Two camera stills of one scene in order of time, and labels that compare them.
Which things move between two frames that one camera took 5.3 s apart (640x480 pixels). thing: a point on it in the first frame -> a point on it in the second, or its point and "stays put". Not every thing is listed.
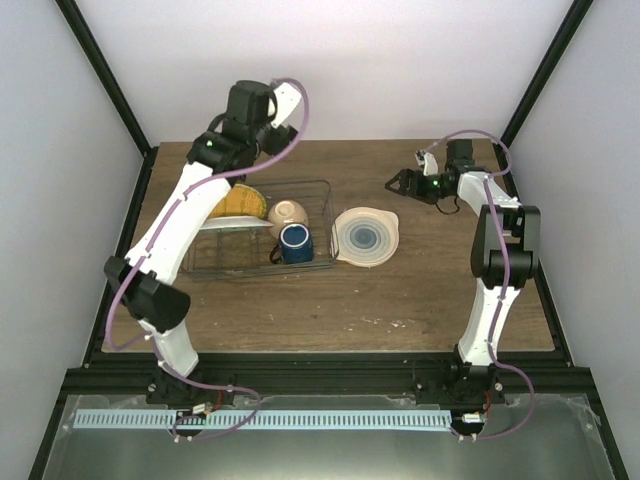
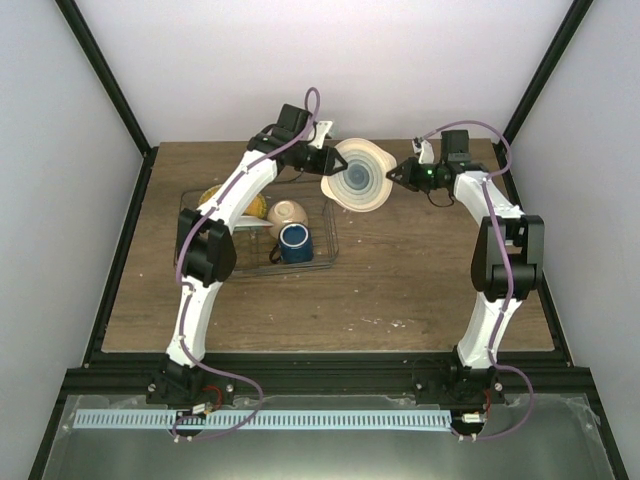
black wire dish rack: x=266 y=226 stays put
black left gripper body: x=277 y=143 -> x=309 y=164
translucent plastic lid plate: x=365 y=236 -> x=363 y=185
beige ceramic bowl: x=283 y=212 stays put
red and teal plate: x=221 y=224 stays put
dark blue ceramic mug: x=295 y=245 stays put
